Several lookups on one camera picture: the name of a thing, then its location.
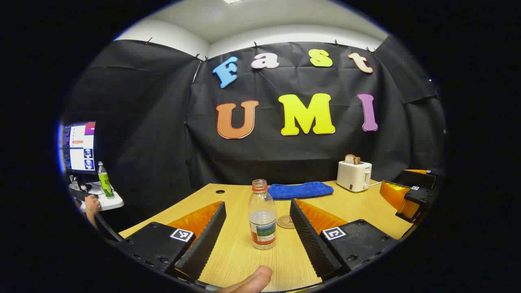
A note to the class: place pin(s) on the black backdrop cloth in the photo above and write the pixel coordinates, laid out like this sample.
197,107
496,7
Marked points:
163,142

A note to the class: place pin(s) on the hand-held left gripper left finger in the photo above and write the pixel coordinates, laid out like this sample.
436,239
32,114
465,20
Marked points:
205,240

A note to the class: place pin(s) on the clear plastic water bottle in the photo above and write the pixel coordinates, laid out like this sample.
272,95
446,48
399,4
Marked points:
262,219

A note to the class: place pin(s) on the round brown coaster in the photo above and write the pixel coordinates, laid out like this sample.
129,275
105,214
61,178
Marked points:
285,222

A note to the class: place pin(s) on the blue towel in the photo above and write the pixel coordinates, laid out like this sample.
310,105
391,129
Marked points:
301,190

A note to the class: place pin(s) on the computer monitor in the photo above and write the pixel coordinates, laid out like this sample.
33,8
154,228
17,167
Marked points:
79,146

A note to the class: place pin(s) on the white side table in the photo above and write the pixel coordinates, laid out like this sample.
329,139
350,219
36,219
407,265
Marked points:
110,202

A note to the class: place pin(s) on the bread slice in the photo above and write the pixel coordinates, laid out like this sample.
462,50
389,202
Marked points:
352,159

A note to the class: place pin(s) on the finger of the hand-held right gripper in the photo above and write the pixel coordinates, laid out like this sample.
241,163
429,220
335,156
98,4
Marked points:
397,195
419,179

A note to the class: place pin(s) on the white toaster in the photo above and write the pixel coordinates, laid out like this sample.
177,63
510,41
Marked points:
352,176

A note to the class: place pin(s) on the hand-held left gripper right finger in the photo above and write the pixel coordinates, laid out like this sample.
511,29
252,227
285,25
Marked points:
309,240

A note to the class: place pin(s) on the green drink bottle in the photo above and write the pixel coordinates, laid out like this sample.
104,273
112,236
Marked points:
105,181

